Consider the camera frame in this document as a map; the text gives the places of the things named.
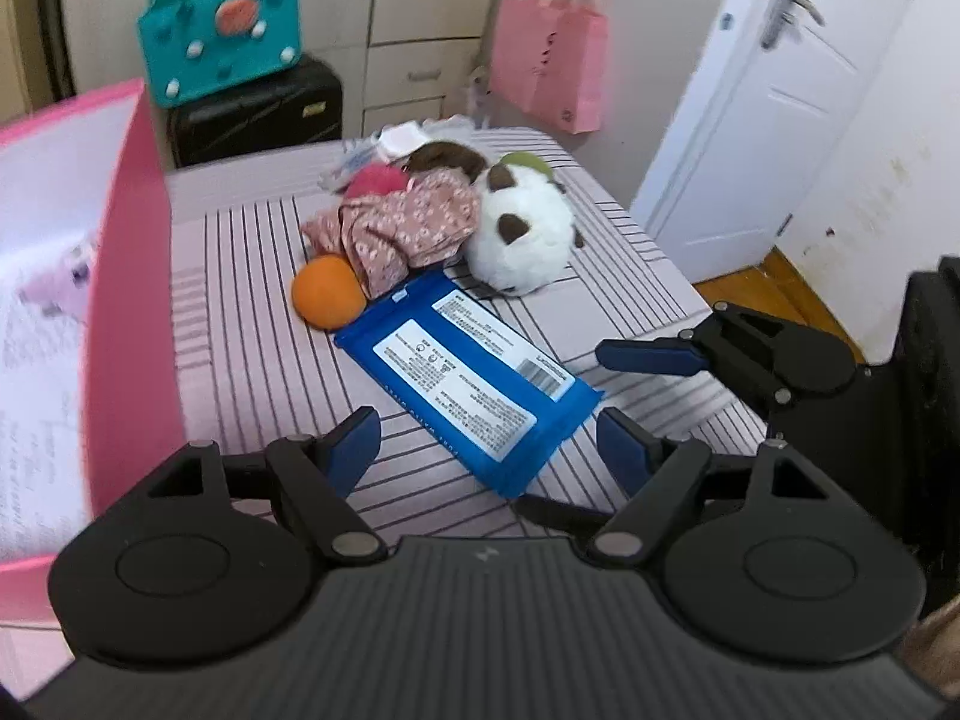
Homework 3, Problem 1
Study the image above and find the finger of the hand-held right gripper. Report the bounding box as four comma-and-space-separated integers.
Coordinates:
516, 496, 612, 533
596, 300, 857, 410

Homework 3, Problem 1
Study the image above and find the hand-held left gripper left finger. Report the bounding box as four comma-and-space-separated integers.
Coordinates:
146, 405, 387, 563

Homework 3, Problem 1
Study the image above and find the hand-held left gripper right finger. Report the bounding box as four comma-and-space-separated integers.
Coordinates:
589, 406, 826, 563

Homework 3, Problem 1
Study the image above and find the blue wet wipes pack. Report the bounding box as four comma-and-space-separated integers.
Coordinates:
334, 270, 605, 500

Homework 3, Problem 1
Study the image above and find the orange plush ball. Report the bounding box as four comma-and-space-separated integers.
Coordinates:
291, 255, 366, 329

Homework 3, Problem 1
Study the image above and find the white panda plush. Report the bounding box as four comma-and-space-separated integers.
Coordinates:
461, 161, 586, 297

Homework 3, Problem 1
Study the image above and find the pink knitted item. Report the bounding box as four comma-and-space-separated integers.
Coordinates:
300, 169, 481, 297

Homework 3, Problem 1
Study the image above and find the pink cardboard box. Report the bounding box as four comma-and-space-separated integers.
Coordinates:
0, 79, 188, 698

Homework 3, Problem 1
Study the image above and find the pink pompom plush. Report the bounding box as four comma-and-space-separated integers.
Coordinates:
343, 165, 412, 200

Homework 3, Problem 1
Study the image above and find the small printed plastic packet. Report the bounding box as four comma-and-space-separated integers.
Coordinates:
319, 141, 383, 192

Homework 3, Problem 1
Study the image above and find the brown furry plush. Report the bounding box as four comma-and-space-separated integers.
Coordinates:
405, 141, 490, 175

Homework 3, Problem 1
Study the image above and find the white mesh bath pouf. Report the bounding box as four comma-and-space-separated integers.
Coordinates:
373, 116, 473, 164

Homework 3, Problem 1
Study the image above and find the white door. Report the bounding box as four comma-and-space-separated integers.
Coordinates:
630, 0, 923, 284

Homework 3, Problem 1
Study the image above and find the pink paper bag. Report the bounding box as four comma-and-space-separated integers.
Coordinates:
489, 0, 608, 134

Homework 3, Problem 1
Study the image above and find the black suitcase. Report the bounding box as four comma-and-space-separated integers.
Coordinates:
165, 54, 344, 167

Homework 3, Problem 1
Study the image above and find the beige wardrobe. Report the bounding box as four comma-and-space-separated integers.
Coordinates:
56, 0, 511, 140

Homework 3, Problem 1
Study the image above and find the teal felt tote bag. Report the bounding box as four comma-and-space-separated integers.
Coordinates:
136, 0, 303, 107

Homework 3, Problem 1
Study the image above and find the silver door handle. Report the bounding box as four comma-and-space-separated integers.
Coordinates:
761, 0, 826, 52

